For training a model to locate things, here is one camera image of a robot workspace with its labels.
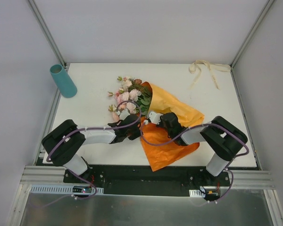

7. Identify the aluminium front rail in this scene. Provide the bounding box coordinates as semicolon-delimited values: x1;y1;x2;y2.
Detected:
20;166;66;185

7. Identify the cream ribbon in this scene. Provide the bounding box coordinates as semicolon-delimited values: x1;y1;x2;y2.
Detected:
188;59;232;90

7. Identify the white cable duct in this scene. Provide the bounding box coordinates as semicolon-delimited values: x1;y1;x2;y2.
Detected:
30;185;104;196
189;189;206;198

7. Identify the left white cable duct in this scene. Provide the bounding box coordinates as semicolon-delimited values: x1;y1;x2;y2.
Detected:
30;185;104;196

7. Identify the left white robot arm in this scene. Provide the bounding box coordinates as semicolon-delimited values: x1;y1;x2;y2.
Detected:
42;114;141;183

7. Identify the right aluminium frame post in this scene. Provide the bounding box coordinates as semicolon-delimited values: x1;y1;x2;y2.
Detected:
230;0;277;71

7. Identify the orange wrapping paper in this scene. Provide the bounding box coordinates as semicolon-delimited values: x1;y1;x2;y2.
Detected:
141;82;205;171

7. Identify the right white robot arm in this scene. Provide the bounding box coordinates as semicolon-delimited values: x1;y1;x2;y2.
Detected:
150;113;250;186

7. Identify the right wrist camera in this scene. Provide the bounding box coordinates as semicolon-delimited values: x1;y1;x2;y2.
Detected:
147;111;163;125

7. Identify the right white cable duct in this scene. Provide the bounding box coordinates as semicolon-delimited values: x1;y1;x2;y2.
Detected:
189;189;206;198

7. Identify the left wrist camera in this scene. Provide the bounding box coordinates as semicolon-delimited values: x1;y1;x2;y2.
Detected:
119;109;131;120

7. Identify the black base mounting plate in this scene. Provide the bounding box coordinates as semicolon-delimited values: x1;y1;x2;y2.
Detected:
63;164;231;196

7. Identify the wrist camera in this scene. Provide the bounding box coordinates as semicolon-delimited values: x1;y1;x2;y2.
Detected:
147;111;163;125
119;109;131;120

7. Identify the pink artificial flower bouquet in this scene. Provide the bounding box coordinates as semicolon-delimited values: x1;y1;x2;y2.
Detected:
108;76;152;121

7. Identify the teal cylindrical vase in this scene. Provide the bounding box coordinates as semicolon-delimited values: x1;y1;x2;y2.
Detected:
50;65;77;98

